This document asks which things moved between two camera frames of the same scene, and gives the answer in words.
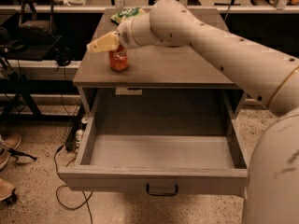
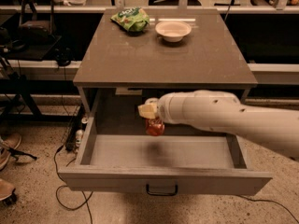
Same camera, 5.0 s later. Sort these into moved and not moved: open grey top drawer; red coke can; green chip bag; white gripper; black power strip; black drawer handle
Moved: red coke can; white gripper
Not moved: black power strip; open grey top drawer; black drawer handle; green chip bag
